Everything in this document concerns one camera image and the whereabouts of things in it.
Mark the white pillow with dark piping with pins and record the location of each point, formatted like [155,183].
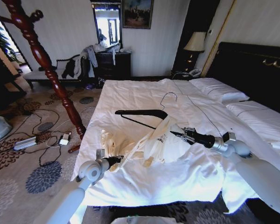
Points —
[218,89]
[259,116]

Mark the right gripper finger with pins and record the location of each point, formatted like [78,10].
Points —
[180,136]
[187,130]

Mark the dark framed mirror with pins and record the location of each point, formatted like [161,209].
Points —
[107,25]

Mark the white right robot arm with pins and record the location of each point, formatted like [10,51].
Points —
[259,168]

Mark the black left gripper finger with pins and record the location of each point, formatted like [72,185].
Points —
[121,158]

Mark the white items on dresser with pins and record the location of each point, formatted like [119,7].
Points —
[100,47]

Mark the white duvet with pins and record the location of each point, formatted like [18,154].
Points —
[135,182]

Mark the silver power supply box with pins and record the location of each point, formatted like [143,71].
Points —
[24,143]

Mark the floral patterned rug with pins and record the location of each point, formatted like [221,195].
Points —
[18,186]

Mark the dark nightstand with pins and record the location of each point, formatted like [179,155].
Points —
[180,75]

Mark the black hanger with metal hook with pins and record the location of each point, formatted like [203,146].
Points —
[142,113]

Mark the table lamp with cream shade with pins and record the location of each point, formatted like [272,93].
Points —
[196,42]

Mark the purple slippers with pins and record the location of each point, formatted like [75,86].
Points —
[89,86]

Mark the dark wooden headboard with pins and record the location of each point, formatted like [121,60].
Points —
[252,70]

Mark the white telephone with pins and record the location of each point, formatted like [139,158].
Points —
[195,72]

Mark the red-brown wooden coat stand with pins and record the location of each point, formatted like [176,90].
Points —
[40,58]

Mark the dark wooden dresser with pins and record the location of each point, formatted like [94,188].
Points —
[116,65]

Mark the cream garment with print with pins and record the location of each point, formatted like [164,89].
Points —
[158,142]

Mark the white robot front shell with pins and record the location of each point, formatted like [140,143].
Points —
[142,220]

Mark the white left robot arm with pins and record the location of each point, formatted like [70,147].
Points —
[67,200]

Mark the black and white clothes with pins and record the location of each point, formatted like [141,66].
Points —
[71,67]

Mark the white power adapter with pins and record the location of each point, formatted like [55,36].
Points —
[64,139]

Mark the framed dark painting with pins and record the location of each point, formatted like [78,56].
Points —
[137,14]

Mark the grey hanging clothes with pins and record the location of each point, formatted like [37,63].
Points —
[91,58]

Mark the green potted plant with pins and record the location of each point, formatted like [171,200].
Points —
[0,39]

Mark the upholstered dark wood bench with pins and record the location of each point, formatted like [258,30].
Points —
[37,75]

